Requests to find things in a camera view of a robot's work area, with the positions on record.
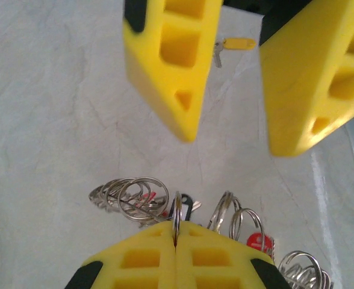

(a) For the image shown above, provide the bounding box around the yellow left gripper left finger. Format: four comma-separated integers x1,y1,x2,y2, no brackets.
64,221,178,289

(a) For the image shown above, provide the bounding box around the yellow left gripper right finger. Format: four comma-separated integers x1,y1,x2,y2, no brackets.
176,221,293,289

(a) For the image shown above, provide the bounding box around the silver keyring chain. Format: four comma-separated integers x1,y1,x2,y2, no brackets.
88,176,336,289

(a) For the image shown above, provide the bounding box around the key with yellow tag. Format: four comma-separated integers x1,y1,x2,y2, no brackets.
213,37,257,69

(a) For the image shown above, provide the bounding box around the plain red key tag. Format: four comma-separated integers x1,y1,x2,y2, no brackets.
134,192,169,217

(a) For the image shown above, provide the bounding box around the black key tag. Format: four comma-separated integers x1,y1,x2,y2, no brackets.
167,192,196,225

